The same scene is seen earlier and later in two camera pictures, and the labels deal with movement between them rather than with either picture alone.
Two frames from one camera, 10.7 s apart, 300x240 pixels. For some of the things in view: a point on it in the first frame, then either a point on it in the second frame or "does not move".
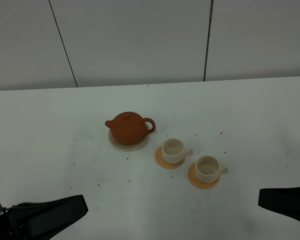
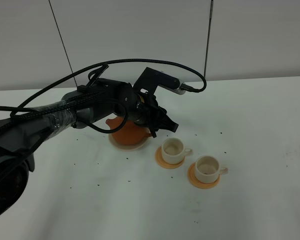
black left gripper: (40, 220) → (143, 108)
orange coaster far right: (193, 180) does not move
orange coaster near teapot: (160, 160) does not move
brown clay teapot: (129, 128) does not move
